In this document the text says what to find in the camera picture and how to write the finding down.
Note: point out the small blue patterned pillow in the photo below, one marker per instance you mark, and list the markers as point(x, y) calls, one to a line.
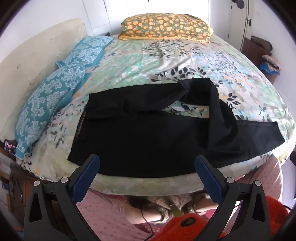
point(87, 51)

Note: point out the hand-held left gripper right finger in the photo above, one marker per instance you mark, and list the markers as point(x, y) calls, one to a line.
point(209, 179)

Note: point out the cream padded headboard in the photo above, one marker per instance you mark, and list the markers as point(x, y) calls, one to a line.
point(34, 51)

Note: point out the black pants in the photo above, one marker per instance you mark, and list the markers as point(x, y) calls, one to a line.
point(138, 139)

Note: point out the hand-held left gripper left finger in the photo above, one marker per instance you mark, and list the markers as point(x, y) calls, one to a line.
point(84, 179)

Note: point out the black smartphone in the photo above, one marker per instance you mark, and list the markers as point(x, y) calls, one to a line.
point(9, 146)

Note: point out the orange floral pillow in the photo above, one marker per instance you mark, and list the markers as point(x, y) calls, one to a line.
point(161, 25)

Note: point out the wooden bedside table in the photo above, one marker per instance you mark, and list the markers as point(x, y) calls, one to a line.
point(16, 192)

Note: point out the white door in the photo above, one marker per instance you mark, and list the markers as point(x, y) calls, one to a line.
point(238, 23)

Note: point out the floral bed sheet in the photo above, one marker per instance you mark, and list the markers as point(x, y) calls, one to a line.
point(161, 60)

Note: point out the brown wooden cabinet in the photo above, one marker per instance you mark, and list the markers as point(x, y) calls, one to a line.
point(251, 54)

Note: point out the colourful clothes pile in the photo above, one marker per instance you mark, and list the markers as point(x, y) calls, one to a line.
point(270, 63)

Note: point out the olive folded clothes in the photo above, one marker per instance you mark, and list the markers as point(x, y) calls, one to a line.
point(261, 42)

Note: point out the dark round hanging object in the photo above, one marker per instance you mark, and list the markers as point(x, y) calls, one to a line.
point(238, 3)

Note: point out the large blue patterned pillow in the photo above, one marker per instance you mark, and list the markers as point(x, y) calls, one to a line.
point(46, 99)

